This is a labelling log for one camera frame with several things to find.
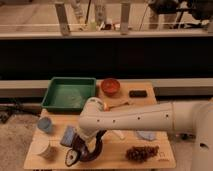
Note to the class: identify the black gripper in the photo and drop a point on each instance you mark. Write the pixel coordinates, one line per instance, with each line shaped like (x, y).
(81, 147)

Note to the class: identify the black dish brush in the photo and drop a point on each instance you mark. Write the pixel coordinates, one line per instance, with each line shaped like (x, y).
(71, 157)

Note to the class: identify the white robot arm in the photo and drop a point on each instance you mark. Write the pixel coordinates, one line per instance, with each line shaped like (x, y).
(193, 117)

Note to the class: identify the green plastic tray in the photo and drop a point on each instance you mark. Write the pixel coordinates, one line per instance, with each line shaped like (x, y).
(68, 94)

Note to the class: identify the dark brown bowl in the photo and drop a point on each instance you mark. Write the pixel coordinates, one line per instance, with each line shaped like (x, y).
(97, 150)

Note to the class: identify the blue sponge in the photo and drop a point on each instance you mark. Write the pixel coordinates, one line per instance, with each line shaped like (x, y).
(68, 136)

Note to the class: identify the wooden table board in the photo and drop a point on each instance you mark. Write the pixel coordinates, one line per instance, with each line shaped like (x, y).
(112, 157)

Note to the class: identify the light blue cup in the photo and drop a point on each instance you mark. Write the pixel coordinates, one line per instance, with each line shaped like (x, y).
(45, 125)

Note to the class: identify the bunch of dark grapes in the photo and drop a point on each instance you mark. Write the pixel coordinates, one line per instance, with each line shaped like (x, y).
(141, 154)

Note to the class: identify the red bowl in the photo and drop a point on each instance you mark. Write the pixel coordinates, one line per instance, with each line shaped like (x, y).
(110, 86)

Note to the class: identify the light blue cloth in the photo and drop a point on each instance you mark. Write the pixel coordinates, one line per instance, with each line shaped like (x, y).
(146, 135)

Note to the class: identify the black rectangular block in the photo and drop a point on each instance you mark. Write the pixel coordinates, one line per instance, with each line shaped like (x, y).
(137, 93)

